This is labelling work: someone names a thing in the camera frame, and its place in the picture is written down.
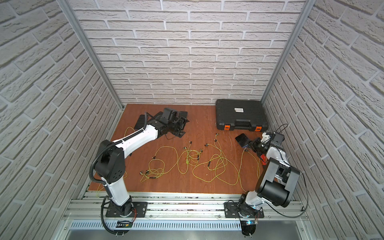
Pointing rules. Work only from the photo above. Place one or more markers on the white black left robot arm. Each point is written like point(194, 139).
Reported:
point(109, 165)

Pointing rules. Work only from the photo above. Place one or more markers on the red handle tool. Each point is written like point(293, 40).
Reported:
point(263, 159)

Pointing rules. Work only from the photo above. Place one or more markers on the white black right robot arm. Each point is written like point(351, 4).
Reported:
point(276, 184)

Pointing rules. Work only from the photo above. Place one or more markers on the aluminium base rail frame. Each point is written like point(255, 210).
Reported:
point(177, 216)

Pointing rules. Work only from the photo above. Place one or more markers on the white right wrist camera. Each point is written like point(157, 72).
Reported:
point(274, 137)

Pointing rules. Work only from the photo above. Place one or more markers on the dark phone near case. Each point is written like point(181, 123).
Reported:
point(182, 115)

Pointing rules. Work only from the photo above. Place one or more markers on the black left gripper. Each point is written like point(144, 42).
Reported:
point(175, 123)

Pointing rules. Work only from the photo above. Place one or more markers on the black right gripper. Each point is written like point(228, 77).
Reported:
point(254, 144)

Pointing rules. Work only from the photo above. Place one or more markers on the black phone far left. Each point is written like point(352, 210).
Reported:
point(140, 122)

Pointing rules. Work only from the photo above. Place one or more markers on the black plastic tool case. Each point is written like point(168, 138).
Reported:
point(240, 115)

